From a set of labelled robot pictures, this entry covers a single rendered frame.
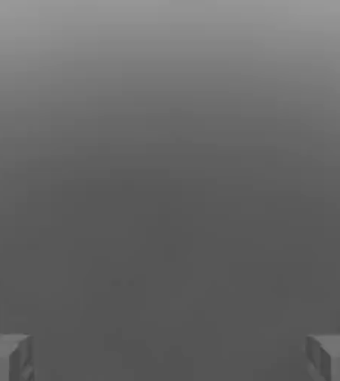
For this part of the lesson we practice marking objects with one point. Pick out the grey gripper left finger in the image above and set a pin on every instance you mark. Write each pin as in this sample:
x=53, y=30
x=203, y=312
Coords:
x=4, y=358

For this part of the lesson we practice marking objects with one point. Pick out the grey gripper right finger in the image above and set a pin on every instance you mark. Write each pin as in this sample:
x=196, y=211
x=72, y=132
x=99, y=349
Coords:
x=334, y=358

